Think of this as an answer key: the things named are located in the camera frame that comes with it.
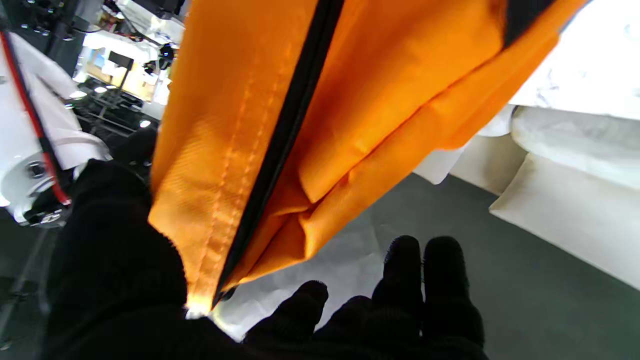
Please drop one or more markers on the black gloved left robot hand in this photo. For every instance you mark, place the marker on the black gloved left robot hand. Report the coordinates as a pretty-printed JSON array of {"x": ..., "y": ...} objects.
[{"x": 115, "y": 280}]

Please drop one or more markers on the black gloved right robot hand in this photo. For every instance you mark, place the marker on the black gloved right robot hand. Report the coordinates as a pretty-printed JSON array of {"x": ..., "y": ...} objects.
[{"x": 137, "y": 150}]

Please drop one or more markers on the orange and blue backpack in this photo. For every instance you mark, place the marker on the orange and blue backpack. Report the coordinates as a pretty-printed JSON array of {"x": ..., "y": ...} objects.
[{"x": 390, "y": 100}]

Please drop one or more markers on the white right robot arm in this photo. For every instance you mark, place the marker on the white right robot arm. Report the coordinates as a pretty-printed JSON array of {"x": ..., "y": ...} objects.
[{"x": 45, "y": 80}]

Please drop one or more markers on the cream sofa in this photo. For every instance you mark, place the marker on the cream sofa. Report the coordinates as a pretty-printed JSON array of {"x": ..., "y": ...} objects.
[{"x": 575, "y": 215}]

